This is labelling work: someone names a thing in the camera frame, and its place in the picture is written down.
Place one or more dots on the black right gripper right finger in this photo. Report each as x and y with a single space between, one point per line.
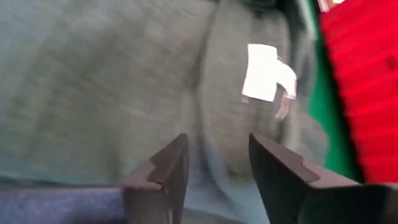
311 202

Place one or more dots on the dark green polo shirt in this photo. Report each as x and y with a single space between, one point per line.
93 93

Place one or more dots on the red plastic laundry bin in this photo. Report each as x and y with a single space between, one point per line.
367 93

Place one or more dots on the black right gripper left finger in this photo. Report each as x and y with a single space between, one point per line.
93 205

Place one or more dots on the green table mat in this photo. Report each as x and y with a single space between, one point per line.
323 124

